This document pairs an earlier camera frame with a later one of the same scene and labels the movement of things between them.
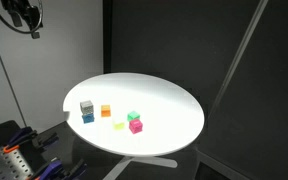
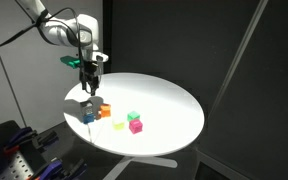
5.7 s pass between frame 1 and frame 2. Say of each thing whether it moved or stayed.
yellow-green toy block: stayed
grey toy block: stayed
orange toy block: stayed
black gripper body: moved
